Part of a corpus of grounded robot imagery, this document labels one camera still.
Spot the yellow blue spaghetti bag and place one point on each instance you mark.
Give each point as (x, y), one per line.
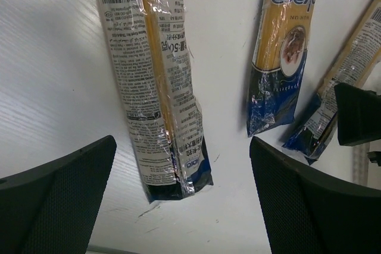
(278, 63)

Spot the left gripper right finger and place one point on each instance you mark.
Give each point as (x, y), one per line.
(308, 211)

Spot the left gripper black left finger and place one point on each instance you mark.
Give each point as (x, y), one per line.
(52, 208)

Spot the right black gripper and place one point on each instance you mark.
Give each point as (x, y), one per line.
(358, 115)

